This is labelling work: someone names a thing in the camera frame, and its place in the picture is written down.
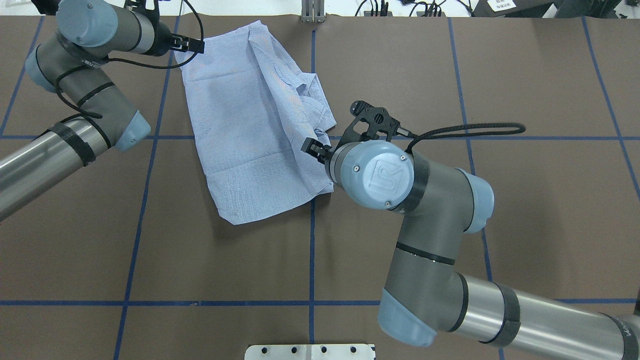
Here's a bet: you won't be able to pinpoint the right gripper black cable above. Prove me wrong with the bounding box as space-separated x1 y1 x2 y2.
397 122 527 153

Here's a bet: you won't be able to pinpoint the light blue striped shirt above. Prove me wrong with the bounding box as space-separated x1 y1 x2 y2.
181 21 336 225

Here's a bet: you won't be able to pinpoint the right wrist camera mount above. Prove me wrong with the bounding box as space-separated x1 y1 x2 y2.
337 100 402 148

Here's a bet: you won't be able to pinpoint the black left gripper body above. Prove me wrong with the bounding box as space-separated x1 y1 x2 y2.
149 21 173 57

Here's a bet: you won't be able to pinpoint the grey aluminium frame post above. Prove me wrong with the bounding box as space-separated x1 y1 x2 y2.
300 0 326 24

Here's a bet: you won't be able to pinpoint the black cables on desk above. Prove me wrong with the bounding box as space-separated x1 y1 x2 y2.
355 0 473 18

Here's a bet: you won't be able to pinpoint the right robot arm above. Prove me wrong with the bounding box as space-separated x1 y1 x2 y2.
301 137 639 360

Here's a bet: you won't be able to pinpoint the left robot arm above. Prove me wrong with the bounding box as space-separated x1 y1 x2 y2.
0 0 205 220

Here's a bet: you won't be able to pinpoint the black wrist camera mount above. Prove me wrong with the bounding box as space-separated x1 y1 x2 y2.
123 0 160 25

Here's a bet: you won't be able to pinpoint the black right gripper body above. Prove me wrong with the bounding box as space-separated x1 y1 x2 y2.
316 143 343 173

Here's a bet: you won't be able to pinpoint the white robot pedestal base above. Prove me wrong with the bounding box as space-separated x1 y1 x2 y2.
244 343 377 360

